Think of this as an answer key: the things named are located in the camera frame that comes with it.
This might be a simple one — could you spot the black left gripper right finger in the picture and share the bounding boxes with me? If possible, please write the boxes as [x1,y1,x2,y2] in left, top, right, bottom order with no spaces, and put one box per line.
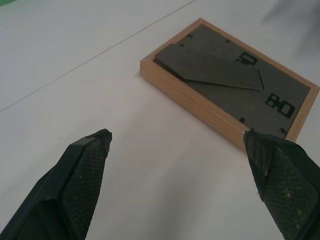
[242,127,320,240]

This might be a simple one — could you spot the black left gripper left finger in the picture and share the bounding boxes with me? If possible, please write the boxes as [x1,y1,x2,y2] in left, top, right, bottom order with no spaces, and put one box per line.
[0,128,113,240]

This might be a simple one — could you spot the dark grey puzzle pieces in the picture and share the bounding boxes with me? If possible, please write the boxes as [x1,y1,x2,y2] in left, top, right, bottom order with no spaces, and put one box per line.
[154,43,265,91]

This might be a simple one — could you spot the wooden tray frame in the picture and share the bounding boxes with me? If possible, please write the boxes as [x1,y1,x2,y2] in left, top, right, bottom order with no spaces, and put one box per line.
[139,17,320,152]

